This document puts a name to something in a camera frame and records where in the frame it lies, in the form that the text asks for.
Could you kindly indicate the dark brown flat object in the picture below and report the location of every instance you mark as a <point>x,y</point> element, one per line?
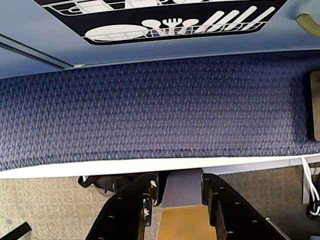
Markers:
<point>315,100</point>

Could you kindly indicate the black white dishwasher decal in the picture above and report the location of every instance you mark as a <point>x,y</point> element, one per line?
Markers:
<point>175,15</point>

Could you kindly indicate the black bar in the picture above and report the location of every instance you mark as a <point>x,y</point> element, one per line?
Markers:
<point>15,231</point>

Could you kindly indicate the dishwasher door blue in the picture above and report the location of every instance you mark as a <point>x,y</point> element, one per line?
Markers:
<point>37,27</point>

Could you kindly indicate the gray yellow block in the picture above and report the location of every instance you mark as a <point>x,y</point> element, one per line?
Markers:
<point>182,195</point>

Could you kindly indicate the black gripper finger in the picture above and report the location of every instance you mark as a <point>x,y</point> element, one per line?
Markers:
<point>237,220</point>
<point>120,220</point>

